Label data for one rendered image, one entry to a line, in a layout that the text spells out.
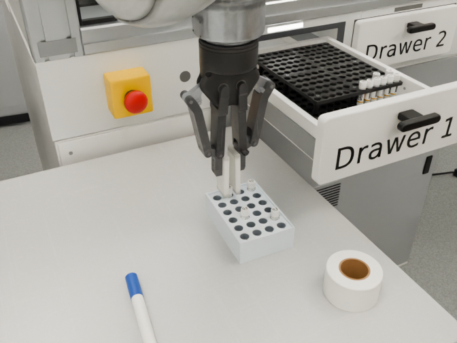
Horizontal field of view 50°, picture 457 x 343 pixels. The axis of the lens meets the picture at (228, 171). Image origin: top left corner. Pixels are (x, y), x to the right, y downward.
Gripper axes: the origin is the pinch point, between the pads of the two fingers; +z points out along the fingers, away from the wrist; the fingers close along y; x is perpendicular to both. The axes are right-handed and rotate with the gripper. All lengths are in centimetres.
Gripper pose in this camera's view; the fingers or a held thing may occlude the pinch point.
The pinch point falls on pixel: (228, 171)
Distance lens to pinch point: 72.5
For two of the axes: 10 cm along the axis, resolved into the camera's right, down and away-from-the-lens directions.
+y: -9.1, 2.3, -3.4
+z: 0.0, 8.3, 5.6
